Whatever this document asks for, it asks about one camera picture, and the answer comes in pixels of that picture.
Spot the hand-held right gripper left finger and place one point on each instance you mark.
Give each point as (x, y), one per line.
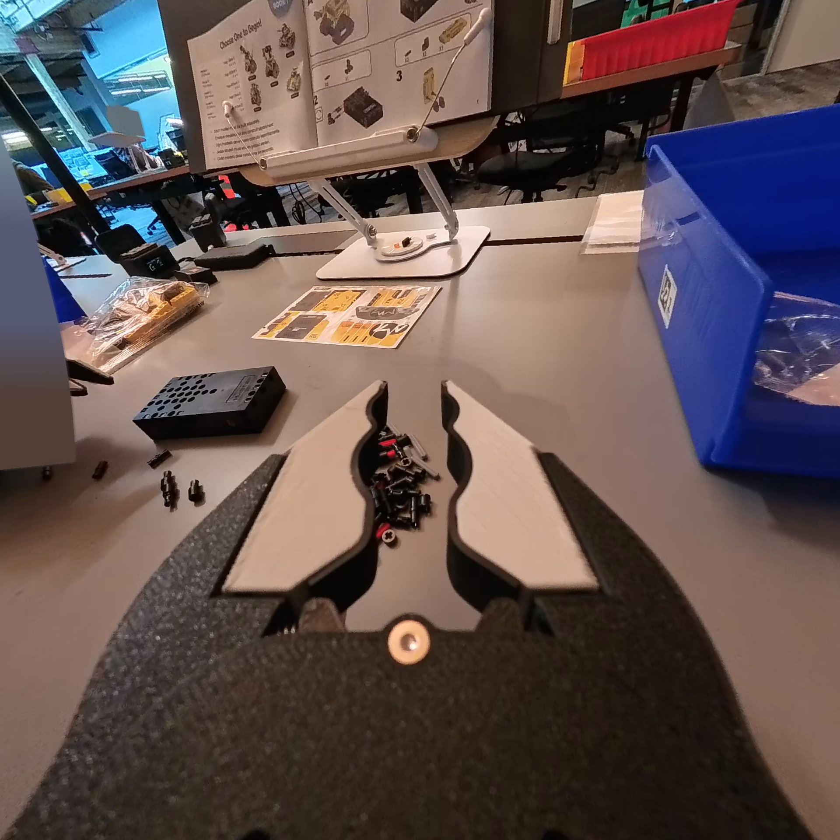
(302, 512)

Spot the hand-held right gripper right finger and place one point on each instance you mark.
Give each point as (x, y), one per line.
(512, 512)

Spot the pile of small plastic pins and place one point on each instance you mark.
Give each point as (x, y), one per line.
(400, 485)

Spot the clear bag of yellow parts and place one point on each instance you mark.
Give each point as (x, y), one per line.
(138, 315)

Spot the blue storage bin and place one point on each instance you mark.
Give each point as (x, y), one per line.
(709, 328)
(59, 289)

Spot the black ridged pin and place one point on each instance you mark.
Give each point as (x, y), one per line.
(159, 459)

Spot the black display device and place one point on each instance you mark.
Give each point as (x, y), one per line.
(148, 262)

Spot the black perforated plastic block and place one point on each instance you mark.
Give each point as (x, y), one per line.
(210, 410)

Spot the long black joined pin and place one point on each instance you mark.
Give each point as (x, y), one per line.
(169, 489)

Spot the small black box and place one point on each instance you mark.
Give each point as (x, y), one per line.
(197, 272)

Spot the black flat case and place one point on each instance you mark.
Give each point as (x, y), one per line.
(233, 257)

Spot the black cube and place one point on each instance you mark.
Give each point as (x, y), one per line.
(208, 229)

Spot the wooden background desk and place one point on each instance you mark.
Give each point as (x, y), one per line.
(131, 184)
(623, 84)

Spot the yellow sticker sheet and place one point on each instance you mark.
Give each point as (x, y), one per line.
(348, 315)

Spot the white printed paper sheet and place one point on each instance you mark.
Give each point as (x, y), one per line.
(613, 223)

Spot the crumpled clear plastic bag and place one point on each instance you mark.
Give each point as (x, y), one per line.
(800, 354)

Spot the black office chair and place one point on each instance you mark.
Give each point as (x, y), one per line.
(512, 167)

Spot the red storage bin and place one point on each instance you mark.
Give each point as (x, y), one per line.
(656, 46)

